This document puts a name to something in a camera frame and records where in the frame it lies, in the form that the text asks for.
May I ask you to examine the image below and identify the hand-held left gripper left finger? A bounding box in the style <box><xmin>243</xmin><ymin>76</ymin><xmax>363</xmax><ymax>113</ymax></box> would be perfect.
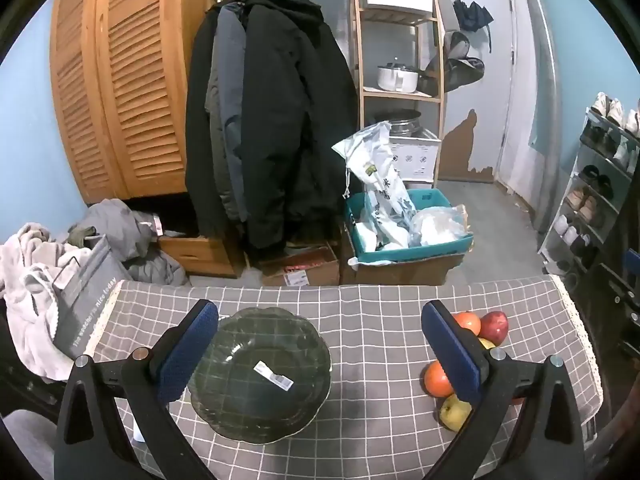
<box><xmin>54</xmin><ymin>299</ymin><xmax>221</xmax><ymax>480</ymax></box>

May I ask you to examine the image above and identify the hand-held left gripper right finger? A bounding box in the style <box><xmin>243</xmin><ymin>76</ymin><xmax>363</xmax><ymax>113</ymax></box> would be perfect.
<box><xmin>421</xmin><ymin>300</ymin><xmax>586</xmax><ymax>480</ymax></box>

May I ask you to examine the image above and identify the orange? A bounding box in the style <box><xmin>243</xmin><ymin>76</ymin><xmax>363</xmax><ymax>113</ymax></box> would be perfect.
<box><xmin>424</xmin><ymin>360</ymin><xmax>455</xmax><ymax>399</ymax></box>
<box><xmin>451</xmin><ymin>311</ymin><xmax>482</xmax><ymax>337</ymax></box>

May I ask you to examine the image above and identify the red apple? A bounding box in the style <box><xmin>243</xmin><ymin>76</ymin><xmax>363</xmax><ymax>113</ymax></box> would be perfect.
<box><xmin>479</xmin><ymin>311</ymin><xmax>509</xmax><ymax>347</ymax></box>

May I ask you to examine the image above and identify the yellow apple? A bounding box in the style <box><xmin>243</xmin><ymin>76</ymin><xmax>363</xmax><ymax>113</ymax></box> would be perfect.
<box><xmin>439</xmin><ymin>394</ymin><xmax>473</xmax><ymax>432</ymax></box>

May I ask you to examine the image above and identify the dark scalloped glass bowl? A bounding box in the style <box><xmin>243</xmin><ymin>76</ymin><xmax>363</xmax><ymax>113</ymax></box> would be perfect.
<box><xmin>187</xmin><ymin>307</ymin><xmax>333</xmax><ymax>445</ymax></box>

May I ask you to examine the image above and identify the grey checked tablecloth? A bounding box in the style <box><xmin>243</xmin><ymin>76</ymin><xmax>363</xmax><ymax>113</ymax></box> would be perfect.
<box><xmin>82</xmin><ymin>275</ymin><xmax>603</xmax><ymax>480</ymax></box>

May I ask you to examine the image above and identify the large cardboard box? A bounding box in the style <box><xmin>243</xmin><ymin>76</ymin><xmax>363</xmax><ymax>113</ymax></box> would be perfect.
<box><xmin>340</xmin><ymin>220</ymin><xmax>466</xmax><ymax>287</ymax></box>

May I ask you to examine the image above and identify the wooden drawer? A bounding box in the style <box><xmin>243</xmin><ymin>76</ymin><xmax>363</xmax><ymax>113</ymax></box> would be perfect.
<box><xmin>159</xmin><ymin>235</ymin><xmax>241</xmax><ymax>278</ymax></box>

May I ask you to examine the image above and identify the teal plastic basket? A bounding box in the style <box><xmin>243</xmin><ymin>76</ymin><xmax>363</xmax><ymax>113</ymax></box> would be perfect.
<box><xmin>345</xmin><ymin>189</ymin><xmax>474</xmax><ymax>266</ymax></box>

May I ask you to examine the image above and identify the grey tote bag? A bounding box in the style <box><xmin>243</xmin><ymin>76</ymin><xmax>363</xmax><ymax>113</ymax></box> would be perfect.
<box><xmin>50</xmin><ymin>235</ymin><xmax>133</xmax><ymax>358</ymax></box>

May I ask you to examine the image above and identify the clear plastic bag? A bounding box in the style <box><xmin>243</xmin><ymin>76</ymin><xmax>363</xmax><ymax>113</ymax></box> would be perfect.
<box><xmin>409</xmin><ymin>205</ymin><xmax>471</xmax><ymax>248</ymax></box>

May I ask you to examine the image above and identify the grey clothing pile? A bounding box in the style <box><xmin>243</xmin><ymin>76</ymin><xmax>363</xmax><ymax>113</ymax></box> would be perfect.
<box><xmin>75</xmin><ymin>199</ymin><xmax>191</xmax><ymax>287</ymax></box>

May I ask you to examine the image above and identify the small cardboard box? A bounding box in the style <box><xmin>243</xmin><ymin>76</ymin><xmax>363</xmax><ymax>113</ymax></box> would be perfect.
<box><xmin>257</xmin><ymin>242</ymin><xmax>341</xmax><ymax>287</ymax></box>

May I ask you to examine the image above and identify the pale fleece robe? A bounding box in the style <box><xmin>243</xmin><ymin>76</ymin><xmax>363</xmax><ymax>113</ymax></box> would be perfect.
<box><xmin>0</xmin><ymin>222</ymin><xmax>76</xmax><ymax>381</ymax></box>

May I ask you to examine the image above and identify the printed white plastic bag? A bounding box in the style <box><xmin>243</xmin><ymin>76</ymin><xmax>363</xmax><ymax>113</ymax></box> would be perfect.
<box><xmin>332</xmin><ymin>121</ymin><xmax>416</xmax><ymax>251</ymax></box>

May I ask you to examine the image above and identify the white drawer box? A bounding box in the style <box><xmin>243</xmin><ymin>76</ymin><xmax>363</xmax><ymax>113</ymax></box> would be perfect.
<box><xmin>387</xmin><ymin>127</ymin><xmax>442</xmax><ymax>183</ymax></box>

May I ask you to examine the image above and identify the shoe rack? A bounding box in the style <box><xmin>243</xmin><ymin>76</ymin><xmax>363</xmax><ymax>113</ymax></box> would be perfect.
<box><xmin>537</xmin><ymin>92</ymin><xmax>640</xmax><ymax>281</ymax></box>

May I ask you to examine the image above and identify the group of shoes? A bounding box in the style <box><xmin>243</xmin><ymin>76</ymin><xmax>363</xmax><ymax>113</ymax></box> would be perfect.
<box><xmin>552</xmin><ymin>92</ymin><xmax>640</xmax><ymax>271</ymax></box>

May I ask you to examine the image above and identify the black jacket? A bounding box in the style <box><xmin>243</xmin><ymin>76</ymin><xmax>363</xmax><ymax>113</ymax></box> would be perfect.
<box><xmin>184</xmin><ymin>5</ymin><xmax>226</xmax><ymax>238</ymax></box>

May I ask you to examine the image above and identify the steel pot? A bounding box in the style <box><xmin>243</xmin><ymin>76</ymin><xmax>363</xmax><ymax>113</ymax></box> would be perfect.
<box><xmin>372</xmin><ymin>109</ymin><xmax>423</xmax><ymax>137</ymax></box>

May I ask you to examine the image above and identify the white door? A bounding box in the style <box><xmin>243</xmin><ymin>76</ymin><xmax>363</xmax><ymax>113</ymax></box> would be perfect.
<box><xmin>492</xmin><ymin>0</ymin><xmax>541</xmax><ymax>196</ymax></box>

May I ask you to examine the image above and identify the wooden shelf rack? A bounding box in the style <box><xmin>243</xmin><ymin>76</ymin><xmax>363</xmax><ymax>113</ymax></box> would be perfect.
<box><xmin>350</xmin><ymin>0</ymin><xmax>446</xmax><ymax>186</ymax></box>

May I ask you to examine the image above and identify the black hooded coat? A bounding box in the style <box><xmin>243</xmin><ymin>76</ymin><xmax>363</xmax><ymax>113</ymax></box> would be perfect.
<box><xmin>240</xmin><ymin>0</ymin><xmax>361</xmax><ymax>266</ymax></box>

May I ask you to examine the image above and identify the wooden louvered wardrobe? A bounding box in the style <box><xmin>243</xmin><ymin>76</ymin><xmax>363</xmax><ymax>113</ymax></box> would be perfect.
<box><xmin>49</xmin><ymin>0</ymin><xmax>216</xmax><ymax>206</ymax></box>

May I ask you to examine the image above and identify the white cooking pot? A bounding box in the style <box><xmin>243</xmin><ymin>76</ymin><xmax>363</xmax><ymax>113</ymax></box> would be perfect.
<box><xmin>376</xmin><ymin>60</ymin><xmax>421</xmax><ymax>93</ymax></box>

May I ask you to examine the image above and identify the grey pipe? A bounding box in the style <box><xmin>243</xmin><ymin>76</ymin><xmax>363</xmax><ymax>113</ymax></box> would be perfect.
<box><xmin>520</xmin><ymin>0</ymin><xmax>563</xmax><ymax>233</ymax></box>

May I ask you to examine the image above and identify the dark hanging bag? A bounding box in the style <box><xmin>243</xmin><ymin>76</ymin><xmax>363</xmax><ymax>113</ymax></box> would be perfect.
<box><xmin>425</xmin><ymin>30</ymin><xmax>486</xmax><ymax>93</ymax></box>

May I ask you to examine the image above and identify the grey jacket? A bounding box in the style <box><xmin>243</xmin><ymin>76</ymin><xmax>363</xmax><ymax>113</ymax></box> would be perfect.
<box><xmin>205</xmin><ymin>2</ymin><xmax>251</xmax><ymax>223</ymax></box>

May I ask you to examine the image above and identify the dark blue umbrella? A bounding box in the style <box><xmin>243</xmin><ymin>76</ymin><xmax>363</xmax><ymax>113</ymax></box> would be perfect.
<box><xmin>452</xmin><ymin>0</ymin><xmax>495</xmax><ymax>53</ymax></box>

